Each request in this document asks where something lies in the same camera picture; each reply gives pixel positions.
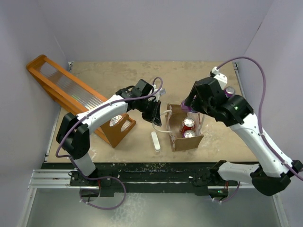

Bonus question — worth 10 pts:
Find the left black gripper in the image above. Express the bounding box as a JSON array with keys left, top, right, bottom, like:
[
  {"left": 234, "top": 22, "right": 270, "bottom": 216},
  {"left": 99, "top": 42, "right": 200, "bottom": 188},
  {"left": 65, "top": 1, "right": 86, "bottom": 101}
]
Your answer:
[{"left": 137, "top": 97, "right": 161, "bottom": 126}]

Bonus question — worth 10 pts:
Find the purple soda can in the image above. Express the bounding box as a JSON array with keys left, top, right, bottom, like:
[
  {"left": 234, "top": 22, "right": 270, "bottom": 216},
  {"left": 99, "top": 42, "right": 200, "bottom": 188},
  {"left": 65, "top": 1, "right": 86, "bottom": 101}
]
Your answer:
[
  {"left": 180, "top": 100, "right": 197, "bottom": 113},
  {"left": 224, "top": 86, "right": 236, "bottom": 98}
]

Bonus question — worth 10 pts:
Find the red cola can back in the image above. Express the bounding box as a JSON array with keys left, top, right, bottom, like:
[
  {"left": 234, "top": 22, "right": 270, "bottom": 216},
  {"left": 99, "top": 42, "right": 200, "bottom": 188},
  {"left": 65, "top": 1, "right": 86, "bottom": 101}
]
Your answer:
[{"left": 180, "top": 117, "right": 195, "bottom": 133}]

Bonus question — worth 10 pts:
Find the red cola can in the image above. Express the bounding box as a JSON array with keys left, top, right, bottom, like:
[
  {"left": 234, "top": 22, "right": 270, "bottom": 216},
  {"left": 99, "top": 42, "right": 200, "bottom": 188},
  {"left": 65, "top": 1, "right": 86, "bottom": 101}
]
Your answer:
[
  {"left": 183, "top": 130, "right": 196, "bottom": 138},
  {"left": 180, "top": 117, "right": 195, "bottom": 133}
]

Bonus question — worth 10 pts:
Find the canvas bag with cat print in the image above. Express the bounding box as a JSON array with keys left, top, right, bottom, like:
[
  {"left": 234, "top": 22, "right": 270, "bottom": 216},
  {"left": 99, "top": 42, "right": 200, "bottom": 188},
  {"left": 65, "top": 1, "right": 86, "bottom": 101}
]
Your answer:
[{"left": 153, "top": 104, "right": 205, "bottom": 152}]

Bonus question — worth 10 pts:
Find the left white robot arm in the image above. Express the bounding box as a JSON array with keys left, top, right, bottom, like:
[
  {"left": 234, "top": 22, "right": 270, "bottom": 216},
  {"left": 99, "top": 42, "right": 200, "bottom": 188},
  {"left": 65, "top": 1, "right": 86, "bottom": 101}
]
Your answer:
[{"left": 56, "top": 79, "right": 165, "bottom": 185}]

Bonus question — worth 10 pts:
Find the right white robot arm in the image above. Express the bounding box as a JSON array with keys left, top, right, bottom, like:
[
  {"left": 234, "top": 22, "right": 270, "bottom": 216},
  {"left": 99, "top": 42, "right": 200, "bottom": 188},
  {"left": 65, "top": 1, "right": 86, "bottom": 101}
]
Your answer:
[{"left": 184, "top": 77, "right": 303, "bottom": 196}]

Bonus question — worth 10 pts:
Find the white oblong plastic case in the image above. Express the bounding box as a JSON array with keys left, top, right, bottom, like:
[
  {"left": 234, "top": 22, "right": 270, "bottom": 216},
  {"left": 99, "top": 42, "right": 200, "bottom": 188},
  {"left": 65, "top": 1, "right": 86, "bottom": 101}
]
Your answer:
[{"left": 151, "top": 131, "right": 161, "bottom": 152}]

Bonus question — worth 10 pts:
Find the red cola can front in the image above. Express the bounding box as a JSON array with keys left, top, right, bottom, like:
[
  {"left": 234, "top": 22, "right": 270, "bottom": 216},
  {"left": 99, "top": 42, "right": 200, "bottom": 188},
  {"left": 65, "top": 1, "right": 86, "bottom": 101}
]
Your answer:
[{"left": 183, "top": 130, "right": 196, "bottom": 138}]

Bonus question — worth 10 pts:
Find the orange wooden rack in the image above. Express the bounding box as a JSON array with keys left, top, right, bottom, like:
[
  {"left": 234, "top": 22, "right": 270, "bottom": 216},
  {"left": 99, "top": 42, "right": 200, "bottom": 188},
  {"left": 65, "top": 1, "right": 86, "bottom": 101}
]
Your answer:
[{"left": 26, "top": 54, "right": 136, "bottom": 148}]

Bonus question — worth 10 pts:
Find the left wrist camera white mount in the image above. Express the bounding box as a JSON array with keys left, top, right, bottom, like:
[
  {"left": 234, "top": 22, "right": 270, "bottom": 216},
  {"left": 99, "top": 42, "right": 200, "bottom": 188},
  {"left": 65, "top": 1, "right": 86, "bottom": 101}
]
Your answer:
[{"left": 151, "top": 84, "right": 166, "bottom": 96}]

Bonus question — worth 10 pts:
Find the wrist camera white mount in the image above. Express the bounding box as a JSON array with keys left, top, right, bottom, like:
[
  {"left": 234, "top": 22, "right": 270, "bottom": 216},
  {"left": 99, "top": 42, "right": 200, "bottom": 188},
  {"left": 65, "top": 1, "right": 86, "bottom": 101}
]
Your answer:
[
  {"left": 151, "top": 84, "right": 166, "bottom": 96},
  {"left": 210, "top": 67, "right": 228, "bottom": 89}
]

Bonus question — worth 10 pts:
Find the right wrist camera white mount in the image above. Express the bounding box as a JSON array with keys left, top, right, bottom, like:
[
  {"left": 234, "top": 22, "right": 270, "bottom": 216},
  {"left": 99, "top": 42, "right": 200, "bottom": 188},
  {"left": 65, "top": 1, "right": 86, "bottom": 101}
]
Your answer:
[{"left": 210, "top": 67, "right": 228, "bottom": 89}]

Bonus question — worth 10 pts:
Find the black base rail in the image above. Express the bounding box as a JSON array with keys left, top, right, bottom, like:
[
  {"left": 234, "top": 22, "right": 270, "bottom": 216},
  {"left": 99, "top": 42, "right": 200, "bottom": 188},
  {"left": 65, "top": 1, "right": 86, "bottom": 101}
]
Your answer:
[{"left": 69, "top": 162, "right": 237, "bottom": 197}]

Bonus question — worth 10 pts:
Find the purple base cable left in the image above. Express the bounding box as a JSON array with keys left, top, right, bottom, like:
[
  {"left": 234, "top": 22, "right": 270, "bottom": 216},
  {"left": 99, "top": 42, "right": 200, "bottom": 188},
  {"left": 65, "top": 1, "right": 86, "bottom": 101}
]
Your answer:
[{"left": 79, "top": 177, "right": 126, "bottom": 210}]

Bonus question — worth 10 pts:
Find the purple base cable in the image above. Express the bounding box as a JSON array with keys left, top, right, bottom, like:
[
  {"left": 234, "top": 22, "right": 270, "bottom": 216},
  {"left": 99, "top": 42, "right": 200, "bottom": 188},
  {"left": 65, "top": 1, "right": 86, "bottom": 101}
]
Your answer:
[
  {"left": 79, "top": 177, "right": 126, "bottom": 210},
  {"left": 209, "top": 182, "right": 241, "bottom": 204}
]

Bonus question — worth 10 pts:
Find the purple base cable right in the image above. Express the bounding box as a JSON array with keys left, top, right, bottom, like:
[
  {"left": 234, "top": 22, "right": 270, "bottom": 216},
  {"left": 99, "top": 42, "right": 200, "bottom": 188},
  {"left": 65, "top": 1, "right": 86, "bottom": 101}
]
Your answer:
[{"left": 209, "top": 182, "right": 241, "bottom": 204}]

